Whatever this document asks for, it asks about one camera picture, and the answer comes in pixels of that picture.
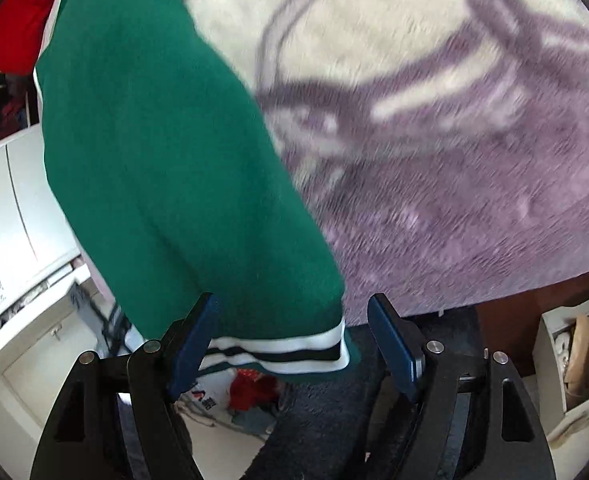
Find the floral plush bed blanket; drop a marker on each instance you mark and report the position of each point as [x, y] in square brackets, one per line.
[441, 145]

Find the red quilt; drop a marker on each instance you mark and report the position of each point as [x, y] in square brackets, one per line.
[22, 25]

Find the white storage shelf unit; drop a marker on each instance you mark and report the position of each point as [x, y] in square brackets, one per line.
[561, 361]

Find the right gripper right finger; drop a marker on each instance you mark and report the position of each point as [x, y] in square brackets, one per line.
[457, 416]

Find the white wardrobe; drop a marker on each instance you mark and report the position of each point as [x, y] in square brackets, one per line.
[50, 308]

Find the green striped sweatshirt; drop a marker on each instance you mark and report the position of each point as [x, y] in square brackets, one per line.
[161, 162]

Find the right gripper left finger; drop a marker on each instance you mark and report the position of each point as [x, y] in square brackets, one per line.
[83, 437]

